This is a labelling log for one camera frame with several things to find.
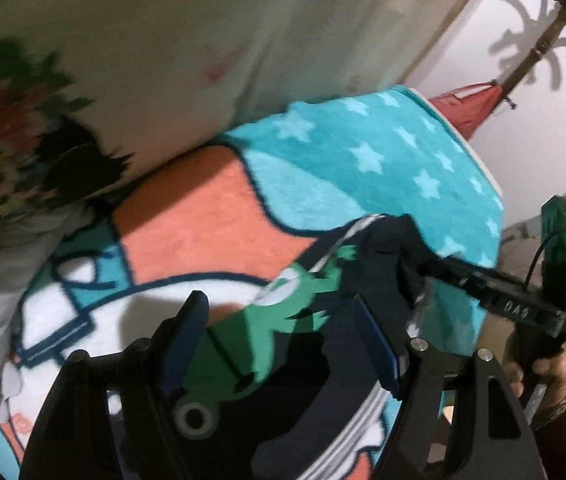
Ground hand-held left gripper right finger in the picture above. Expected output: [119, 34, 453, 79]
[353, 294, 548, 480]

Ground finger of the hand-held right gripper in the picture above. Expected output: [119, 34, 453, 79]
[415, 255, 494, 302]

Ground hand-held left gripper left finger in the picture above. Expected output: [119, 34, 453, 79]
[18, 290, 212, 480]

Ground dark pants with green print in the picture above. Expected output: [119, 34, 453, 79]
[108, 214, 444, 480]

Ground person's right hand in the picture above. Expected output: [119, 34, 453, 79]
[505, 345, 566, 428]

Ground teal starred printed blanket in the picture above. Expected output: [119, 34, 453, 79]
[0, 84, 506, 480]

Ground red cloth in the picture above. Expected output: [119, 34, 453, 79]
[428, 79, 506, 142]

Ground wooden coat rack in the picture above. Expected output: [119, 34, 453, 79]
[498, 0, 566, 111]

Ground black cable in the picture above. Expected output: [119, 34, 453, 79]
[523, 232, 562, 292]

